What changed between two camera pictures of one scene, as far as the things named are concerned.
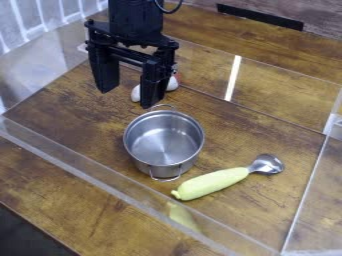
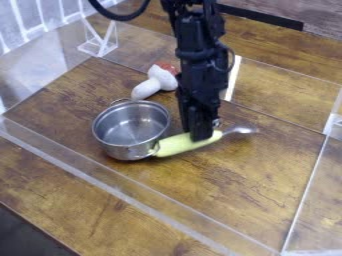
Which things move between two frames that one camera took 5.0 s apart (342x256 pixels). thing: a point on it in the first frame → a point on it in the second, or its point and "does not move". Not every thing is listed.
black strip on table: [263, 17] does not move
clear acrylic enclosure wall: [227, 170] does not move
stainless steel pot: [163, 140] → [128, 127]
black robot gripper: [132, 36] → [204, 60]
